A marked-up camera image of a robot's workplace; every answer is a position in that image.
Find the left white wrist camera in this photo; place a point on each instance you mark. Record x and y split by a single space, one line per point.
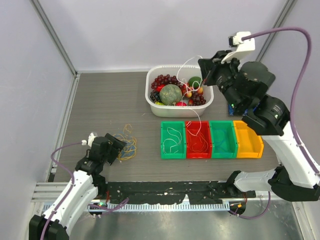
89 140

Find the red plastic bin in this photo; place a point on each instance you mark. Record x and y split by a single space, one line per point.
198 140

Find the left green plastic bin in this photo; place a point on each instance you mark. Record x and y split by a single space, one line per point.
173 143

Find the red yellow cherry cluster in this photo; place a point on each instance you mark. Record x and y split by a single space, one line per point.
189 90

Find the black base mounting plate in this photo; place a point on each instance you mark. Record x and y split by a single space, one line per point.
173 192

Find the dark blue grape bunch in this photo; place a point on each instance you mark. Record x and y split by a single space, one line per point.
155 96

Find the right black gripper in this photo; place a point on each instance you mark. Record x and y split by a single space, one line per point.
209 67

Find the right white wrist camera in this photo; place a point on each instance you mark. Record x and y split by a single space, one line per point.
240 48

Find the green plastic bin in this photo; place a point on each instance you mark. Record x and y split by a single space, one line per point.
224 141
173 143

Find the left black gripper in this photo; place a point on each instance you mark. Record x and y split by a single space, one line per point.
116 147

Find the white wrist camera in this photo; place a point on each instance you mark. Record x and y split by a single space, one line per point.
89 140
240 48

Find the blue Doritos chip bag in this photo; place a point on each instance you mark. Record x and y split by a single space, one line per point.
230 110

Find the white plastic fruit basket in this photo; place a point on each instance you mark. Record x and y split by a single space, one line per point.
183 72

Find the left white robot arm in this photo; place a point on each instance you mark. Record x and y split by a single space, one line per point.
86 183

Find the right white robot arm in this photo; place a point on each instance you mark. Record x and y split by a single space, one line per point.
245 88

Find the yellow plastic bin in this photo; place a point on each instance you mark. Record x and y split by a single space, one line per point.
250 145

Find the green speckled melon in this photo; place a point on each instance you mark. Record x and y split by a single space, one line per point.
170 94

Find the green lime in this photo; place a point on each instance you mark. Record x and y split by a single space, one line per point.
193 81

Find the right green plastic bin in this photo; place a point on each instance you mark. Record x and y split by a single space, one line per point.
224 141

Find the white slotted cable duct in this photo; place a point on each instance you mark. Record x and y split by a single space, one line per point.
145 207

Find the dark red grape bunch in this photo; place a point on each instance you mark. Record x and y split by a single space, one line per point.
196 99

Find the red apple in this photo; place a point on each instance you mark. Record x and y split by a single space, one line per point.
181 104

